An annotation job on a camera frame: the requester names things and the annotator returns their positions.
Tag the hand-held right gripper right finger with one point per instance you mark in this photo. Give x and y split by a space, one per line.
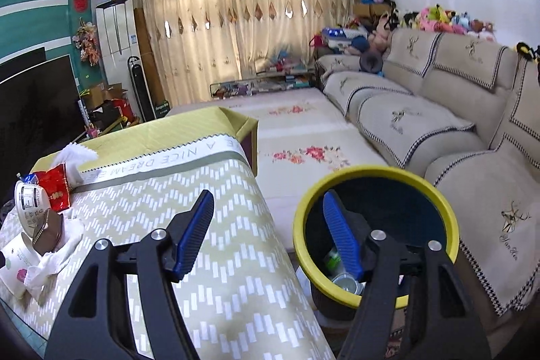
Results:
341 233

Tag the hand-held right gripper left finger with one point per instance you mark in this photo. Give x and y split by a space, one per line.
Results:
194 233

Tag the white green drink bottle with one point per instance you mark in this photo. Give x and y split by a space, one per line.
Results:
333 258

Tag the white paper cup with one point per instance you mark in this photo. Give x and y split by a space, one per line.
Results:
348 284

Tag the black bin with yellow rim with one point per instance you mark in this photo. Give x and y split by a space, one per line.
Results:
400 208

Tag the white foam fruit net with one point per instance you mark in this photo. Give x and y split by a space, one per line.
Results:
74 157

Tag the white tissue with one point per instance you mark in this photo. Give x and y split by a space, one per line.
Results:
55 263

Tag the red snack packet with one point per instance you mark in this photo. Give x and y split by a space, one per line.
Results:
57 187

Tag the brown wrapper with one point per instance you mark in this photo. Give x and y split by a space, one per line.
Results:
46 235

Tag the pale green drink carton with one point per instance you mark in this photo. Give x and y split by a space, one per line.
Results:
12 263

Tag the patterned yellow green tablecloth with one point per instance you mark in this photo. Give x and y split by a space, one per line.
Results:
168 183

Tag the floral floor mat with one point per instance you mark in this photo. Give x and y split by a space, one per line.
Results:
295 132

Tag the beige sofa with embroidered covers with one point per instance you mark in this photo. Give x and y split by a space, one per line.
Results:
422 124

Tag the red box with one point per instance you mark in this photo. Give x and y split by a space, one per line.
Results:
120 111

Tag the black tower fan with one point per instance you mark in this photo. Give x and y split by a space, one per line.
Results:
141 90

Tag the low glass table with books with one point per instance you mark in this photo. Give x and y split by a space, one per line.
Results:
261 86

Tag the open cardboard boxes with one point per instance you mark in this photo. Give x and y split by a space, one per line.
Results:
105 92

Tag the grey neck pillow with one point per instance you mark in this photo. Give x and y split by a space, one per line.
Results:
371 62

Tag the blue star patterned bag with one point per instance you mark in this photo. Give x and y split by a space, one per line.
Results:
339 36

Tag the large black television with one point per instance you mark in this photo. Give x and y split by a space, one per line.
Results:
38 111

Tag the pink plush toy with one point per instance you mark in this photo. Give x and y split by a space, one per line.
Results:
381 35

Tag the beige embroidered curtain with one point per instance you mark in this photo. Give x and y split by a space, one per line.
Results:
190 27
291 5

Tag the white standing air conditioner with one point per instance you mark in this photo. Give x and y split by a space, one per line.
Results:
116 39

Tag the artificial flower decoration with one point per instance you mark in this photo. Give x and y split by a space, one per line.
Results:
86 43

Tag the row of plush toys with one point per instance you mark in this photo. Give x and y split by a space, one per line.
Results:
447 20

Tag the black yellow plush toy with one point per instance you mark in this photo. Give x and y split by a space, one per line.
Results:
527 50

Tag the red round wall decoration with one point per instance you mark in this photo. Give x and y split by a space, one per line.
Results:
80 2

